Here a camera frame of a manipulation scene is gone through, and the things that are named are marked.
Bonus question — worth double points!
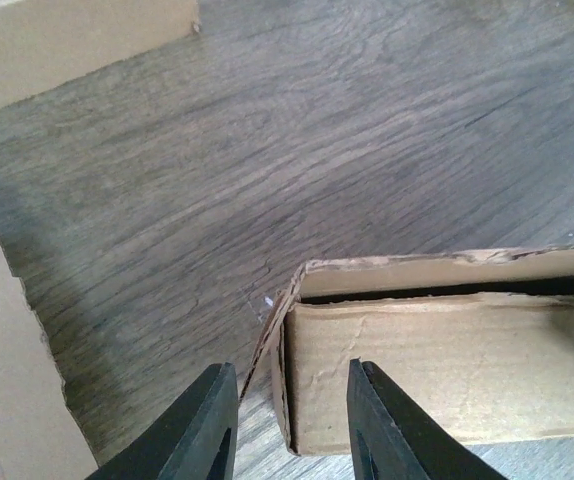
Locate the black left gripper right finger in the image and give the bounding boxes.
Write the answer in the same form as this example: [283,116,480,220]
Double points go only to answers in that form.
[347,359,503,479]

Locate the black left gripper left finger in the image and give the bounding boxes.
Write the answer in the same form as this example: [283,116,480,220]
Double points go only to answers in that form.
[89,363,238,479]

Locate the small brown cardboard box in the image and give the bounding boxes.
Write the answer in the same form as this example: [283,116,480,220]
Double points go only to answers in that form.
[250,246,574,455]

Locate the large folded cardboard box bottom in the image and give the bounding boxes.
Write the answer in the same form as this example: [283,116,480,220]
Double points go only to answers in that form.
[0,0,200,108]

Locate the large flat cardboard blank front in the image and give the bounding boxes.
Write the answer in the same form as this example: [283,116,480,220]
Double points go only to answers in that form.
[0,245,97,479]

